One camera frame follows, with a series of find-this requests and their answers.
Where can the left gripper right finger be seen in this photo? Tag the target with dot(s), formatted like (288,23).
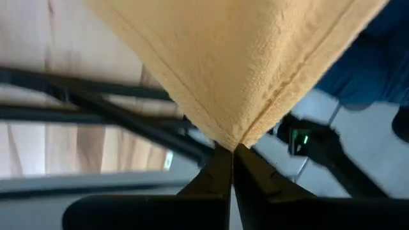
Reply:
(319,214)

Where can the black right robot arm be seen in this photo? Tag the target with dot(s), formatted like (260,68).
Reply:
(322,143)

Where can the blue fabric bin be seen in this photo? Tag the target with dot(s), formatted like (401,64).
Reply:
(377,64)

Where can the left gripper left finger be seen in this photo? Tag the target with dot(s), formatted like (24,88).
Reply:
(143,214)

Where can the black metal table frame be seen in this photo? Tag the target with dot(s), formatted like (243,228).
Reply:
(128,123)

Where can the orange towel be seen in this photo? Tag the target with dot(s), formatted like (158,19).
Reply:
(239,64)

